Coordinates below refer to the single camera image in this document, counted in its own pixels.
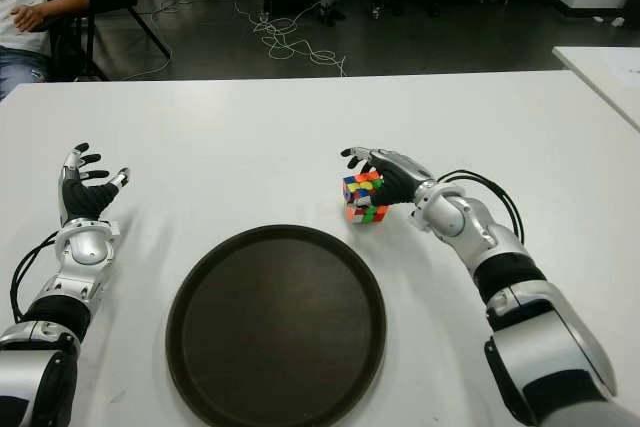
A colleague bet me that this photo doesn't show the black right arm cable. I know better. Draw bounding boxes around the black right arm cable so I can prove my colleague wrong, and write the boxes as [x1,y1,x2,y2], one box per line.
[437,170,525,248]

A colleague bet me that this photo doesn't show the multicoloured Rubik's cube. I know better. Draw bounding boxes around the multicoloured Rubik's cube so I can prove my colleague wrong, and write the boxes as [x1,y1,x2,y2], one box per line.
[341,171,390,225]

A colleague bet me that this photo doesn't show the tangled white floor cable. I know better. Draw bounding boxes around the tangled white floor cable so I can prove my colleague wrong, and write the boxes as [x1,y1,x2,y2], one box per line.
[234,0,347,77]

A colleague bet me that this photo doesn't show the dark brown round plate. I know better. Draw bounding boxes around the dark brown round plate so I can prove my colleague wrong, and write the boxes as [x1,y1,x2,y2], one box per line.
[165,224,389,427]

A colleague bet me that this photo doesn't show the white side table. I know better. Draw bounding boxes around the white side table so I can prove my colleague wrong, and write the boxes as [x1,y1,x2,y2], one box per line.
[551,45,640,131]

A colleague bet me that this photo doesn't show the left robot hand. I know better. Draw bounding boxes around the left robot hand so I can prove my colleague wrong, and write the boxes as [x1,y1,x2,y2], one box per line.
[58,142,131,226]

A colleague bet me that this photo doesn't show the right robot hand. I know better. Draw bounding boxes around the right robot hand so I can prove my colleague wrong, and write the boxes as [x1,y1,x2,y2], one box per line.
[340,146,437,211]

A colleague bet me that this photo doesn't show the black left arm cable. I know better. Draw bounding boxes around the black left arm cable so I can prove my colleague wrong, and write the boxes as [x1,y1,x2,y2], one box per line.
[10,234,61,323]

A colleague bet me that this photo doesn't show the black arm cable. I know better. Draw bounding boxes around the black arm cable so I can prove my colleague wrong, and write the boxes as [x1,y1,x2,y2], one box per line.
[437,170,525,248]
[10,234,61,323]

